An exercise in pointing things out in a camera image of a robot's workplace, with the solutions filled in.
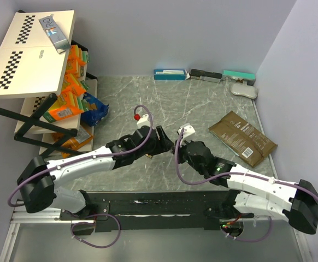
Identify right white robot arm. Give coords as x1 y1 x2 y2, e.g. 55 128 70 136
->
174 141 318 235

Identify brown foil package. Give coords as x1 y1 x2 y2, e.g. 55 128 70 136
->
208 111 277 168

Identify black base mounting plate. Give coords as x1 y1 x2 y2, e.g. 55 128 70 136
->
59 190 258 233

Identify blue flat box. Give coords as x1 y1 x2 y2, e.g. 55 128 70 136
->
153 69 190 81

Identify blue doritos chip bag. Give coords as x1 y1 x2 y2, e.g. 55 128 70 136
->
81 92 109 127

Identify orange snack bag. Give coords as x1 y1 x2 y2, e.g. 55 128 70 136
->
51 123 94 158

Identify grey white pouch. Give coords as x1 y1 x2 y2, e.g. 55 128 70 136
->
230 83 258 99

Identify black flat box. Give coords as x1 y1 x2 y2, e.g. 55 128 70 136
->
190 69 222 84

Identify teal flat box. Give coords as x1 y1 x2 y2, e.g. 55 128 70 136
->
222 70 256 86

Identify orange green snack box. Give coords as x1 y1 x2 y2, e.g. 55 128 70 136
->
43 91 84 123

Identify stacked orange snack boxes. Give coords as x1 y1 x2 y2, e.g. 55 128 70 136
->
61 44 90 96

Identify silver blue carton box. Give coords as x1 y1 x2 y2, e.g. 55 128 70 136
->
39 16 70 54

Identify checkerboard calibration board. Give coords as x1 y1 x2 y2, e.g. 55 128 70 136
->
0 10 75 99

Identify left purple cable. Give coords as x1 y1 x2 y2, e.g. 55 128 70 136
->
7 104 154 249

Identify purple cable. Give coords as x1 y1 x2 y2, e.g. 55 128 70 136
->
174 128 318 243
7 104 154 249

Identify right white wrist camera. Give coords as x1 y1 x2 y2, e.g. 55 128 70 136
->
177 123 196 147

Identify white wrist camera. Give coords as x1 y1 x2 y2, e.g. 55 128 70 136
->
177 123 196 147
134 114 151 129

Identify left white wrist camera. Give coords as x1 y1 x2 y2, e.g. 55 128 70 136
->
134 114 151 129

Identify black frame white shelf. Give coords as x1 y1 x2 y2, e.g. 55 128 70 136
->
0 39 97 157

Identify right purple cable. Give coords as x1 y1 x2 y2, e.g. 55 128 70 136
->
174 128 318 243

